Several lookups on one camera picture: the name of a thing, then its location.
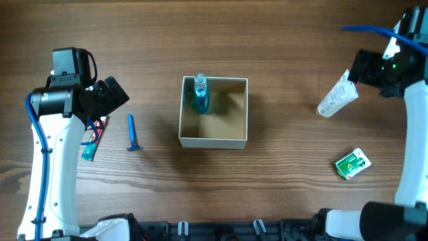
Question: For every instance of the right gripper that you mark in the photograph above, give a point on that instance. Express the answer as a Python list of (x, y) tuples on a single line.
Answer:
[(362, 67)]

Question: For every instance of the white cardboard box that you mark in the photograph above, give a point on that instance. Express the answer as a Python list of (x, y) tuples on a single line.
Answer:
[(225, 125)]

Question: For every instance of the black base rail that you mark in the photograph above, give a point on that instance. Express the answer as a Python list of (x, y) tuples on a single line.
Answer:
[(280, 230)]

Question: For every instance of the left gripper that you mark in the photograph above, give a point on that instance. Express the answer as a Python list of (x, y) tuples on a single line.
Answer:
[(114, 94)]

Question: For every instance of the green soap bar pack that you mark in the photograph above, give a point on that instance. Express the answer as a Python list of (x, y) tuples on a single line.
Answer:
[(352, 164)]

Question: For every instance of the blue disposable razor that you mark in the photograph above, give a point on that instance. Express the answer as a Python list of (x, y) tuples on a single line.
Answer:
[(132, 134)]

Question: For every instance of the red green toothpaste tube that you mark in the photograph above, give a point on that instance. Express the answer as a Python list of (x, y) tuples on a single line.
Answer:
[(90, 149)]

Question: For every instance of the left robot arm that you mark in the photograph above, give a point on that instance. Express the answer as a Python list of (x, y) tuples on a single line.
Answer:
[(71, 101)]

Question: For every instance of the white lotion tube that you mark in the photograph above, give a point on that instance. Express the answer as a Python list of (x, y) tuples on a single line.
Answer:
[(343, 93)]

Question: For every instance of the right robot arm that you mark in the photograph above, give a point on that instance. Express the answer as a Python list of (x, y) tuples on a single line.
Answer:
[(400, 71)]

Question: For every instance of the blue mouthwash bottle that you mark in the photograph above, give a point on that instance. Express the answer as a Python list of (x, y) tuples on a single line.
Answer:
[(201, 98)]

